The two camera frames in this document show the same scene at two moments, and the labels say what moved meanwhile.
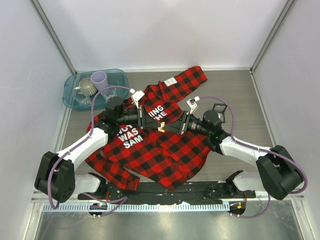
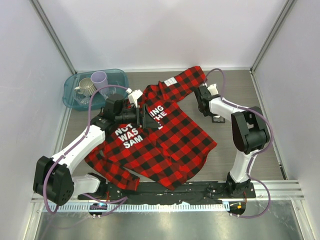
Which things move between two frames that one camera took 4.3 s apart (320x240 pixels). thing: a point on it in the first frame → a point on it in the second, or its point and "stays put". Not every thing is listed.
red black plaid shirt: [163, 158] stays put
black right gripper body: [185, 122] → [204, 112]
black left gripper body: [140, 116] stays put
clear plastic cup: [82, 99] stays put
